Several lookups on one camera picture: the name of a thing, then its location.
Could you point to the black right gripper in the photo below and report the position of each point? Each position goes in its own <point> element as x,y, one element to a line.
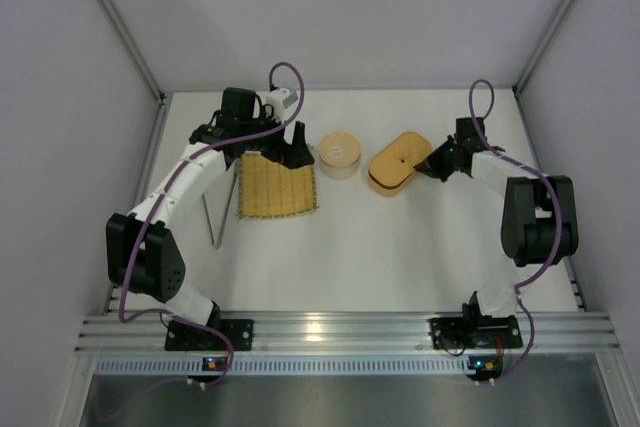
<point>442,163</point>

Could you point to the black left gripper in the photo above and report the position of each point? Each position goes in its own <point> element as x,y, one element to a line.
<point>279,145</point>

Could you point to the round metal bowl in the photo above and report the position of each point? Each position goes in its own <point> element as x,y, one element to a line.
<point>339,162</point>

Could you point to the round beige lid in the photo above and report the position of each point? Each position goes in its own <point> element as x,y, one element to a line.
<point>339,138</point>

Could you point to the beige oblong lunch box lid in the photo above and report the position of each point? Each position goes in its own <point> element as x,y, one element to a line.
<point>396,161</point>

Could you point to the beige oblong lunch box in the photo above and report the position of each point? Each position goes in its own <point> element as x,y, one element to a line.
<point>387,190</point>

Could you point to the metal tongs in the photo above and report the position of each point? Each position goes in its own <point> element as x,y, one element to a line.
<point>217,201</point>

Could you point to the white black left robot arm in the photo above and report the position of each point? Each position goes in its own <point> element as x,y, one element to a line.
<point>143,256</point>

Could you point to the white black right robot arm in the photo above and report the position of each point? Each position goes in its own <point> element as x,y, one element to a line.
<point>538,222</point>

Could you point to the woven bamboo tray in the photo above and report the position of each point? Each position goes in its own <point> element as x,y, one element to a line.
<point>268,190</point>

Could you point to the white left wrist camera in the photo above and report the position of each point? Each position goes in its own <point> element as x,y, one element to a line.
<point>281,98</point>

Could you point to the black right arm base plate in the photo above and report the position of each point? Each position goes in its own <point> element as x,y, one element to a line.
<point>456,333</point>

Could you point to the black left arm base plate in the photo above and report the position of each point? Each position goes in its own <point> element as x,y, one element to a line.
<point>180,337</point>

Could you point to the right aluminium frame post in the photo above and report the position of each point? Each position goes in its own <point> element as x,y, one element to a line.
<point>553,26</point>

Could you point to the aluminium frame post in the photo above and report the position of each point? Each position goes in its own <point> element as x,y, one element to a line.
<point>553,26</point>
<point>127,41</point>

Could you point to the aluminium mounting rail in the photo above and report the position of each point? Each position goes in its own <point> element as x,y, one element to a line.
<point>368,333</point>

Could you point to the slotted grey cable duct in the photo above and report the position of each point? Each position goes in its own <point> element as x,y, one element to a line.
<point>259,365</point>

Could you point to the left aluminium frame post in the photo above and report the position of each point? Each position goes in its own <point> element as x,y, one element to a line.
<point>127,41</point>

